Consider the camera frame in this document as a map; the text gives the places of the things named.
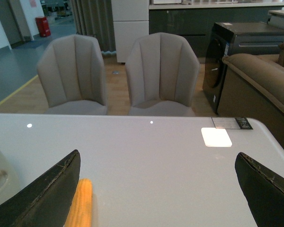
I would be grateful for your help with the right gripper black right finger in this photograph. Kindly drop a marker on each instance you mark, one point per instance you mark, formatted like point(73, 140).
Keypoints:
point(263, 190)

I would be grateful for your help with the dark kitchen counter cabinet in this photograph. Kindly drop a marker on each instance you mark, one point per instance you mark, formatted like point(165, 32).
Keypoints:
point(195, 20)

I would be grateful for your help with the beige steel cooking pot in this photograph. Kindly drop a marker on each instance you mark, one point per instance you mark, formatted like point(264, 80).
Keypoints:
point(9, 180)

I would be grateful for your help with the beige upholstered chair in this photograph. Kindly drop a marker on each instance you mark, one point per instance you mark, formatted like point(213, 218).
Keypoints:
point(73, 77)
point(162, 71)

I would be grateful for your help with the right beige upholstered chair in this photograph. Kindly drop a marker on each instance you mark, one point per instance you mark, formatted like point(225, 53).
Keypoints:
point(162, 71)

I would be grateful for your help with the white refrigerator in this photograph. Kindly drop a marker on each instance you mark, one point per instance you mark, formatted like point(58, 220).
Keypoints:
point(130, 21)

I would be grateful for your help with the grey pleated curtain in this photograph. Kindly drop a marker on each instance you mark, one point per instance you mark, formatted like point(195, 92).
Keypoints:
point(94, 18)

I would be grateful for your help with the black and clear table sticker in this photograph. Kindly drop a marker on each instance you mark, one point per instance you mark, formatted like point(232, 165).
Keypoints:
point(231, 123)

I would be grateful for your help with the black washing machine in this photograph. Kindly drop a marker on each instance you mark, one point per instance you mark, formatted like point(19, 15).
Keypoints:
point(228, 38)

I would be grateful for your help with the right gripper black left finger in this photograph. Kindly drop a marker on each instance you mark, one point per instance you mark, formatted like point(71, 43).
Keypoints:
point(46, 201)

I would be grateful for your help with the left beige upholstered chair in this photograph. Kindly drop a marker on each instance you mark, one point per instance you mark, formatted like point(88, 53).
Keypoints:
point(73, 77)

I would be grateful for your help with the yellow corn cob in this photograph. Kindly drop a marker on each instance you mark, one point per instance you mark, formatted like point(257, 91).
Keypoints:
point(80, 213)

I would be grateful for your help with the red fire extinguisher box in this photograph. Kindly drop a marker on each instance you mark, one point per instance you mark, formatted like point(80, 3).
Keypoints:
point(43, 26)

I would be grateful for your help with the tan fabric sofa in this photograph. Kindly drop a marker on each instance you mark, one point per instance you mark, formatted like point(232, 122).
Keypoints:
point(254, 88)

